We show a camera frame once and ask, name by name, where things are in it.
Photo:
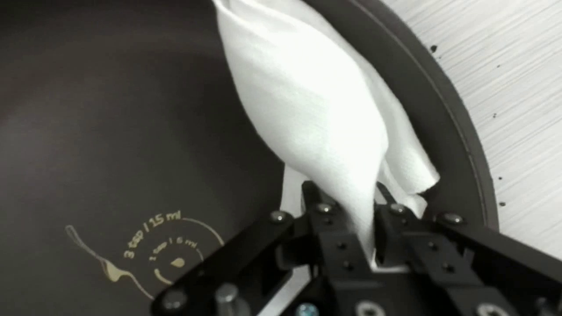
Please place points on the white cloth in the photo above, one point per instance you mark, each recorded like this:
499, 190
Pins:
321, 110

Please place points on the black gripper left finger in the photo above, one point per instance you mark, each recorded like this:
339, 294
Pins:
337, 245

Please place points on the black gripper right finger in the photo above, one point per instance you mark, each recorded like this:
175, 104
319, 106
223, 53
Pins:
407, 243

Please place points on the black frying pan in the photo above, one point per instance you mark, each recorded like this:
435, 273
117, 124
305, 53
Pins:
124, 154

